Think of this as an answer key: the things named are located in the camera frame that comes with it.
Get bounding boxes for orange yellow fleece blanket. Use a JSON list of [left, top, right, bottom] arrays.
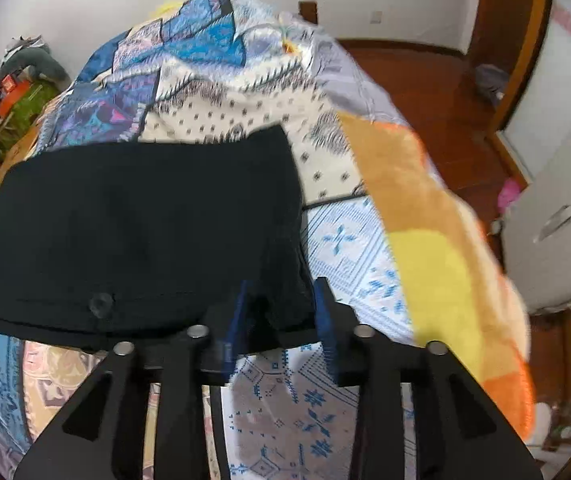
[[338, 110, 539, 436]]

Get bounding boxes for black pants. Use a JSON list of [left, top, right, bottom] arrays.
[[0, 124, 316, 353]]

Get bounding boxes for brown wooden wardrobe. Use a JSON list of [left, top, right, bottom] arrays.
[[465, 0, 555, 131]]

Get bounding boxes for grey clothes heap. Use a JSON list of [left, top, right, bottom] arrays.
[[475, 64, 511, 107]]

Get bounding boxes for pink object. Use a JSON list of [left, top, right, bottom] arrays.
[[496, 180, 524, 214]]

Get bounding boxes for grey plush pillow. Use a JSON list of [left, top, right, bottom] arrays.
[[2, 42, 71, 82]]

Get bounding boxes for orange box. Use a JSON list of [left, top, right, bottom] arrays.
[[0, 74, 33, 113]]

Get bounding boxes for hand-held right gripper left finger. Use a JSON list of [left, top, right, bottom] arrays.
[[12, 280, 255, 480]]

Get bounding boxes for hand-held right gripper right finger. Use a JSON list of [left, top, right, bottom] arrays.
[[313, 276, 545, 480]]

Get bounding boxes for blue patchwork quilt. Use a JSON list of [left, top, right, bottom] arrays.
[[0, 0, 466, 480]]

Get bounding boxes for white cabinet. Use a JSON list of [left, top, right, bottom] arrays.
[[501, 102, 571, 312]]

